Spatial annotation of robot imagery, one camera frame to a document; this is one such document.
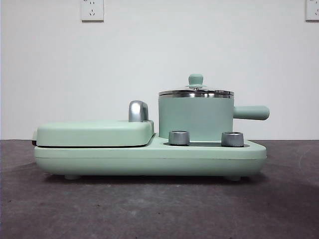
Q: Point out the white wall socket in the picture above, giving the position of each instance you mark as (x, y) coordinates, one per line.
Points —
(312, 10)
(92, 10)

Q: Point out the silver knob with swirl mark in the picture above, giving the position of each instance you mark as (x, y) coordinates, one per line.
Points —
(232, 139)

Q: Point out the glass lid with green knob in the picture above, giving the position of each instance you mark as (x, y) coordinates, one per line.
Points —
(196, 79)

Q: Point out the green breakfast machine base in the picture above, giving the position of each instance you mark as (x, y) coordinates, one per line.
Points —
(149, 161)

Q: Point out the silver knob with text mark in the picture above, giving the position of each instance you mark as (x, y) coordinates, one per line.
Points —
(178, 137)

